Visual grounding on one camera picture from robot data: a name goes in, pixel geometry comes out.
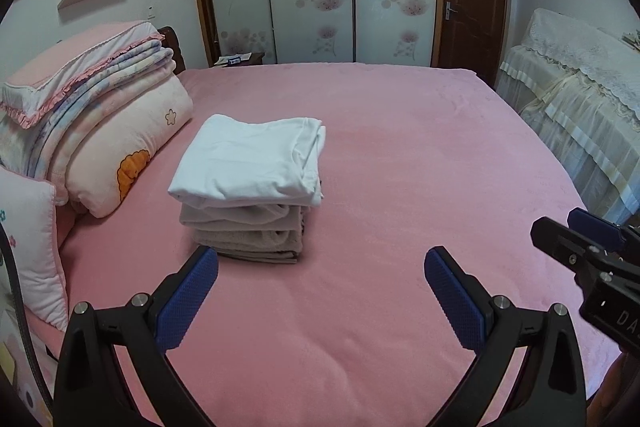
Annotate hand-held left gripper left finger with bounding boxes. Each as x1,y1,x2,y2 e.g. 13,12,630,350
52,246,220,427

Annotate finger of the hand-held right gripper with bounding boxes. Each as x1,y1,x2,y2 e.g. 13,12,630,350
530,217,616,289
567,207,640,259

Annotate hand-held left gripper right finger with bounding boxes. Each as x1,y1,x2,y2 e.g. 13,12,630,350
424,246,587,427

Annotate white printed sweatshirt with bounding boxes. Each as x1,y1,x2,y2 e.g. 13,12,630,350
167,113,327,209

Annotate person's right forearm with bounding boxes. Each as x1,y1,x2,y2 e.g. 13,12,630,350
592,347,640,427

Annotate beige folded garment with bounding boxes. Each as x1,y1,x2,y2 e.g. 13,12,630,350
192,222,305,266

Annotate grey white folded garment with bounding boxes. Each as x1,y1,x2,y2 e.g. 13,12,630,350
179,202,306,231

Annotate lace covered furniture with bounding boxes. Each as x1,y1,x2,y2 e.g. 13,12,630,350
495,7,640,228

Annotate bed with pink blanket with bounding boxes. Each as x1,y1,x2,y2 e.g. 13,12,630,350
25,62,626,427

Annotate white pink embroidered cushion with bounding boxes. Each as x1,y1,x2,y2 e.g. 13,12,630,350
0,167,68,332

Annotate pink quilt with orange flower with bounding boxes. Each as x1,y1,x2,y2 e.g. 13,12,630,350
65,74,195,219

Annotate pink printed storage bag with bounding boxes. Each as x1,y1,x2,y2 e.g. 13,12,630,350
0,307,56,427

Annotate pastel floral folded quilt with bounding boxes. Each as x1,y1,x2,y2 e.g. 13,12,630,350
0,47,177,180

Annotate dark wooden nightstand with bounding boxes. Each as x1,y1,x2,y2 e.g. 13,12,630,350
212,52,266,68

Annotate dark wooden headboard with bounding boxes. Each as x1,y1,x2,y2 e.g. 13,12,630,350
157,26,187,75

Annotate pink ruffled pillow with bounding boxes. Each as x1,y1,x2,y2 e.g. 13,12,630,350
0,21,166,128

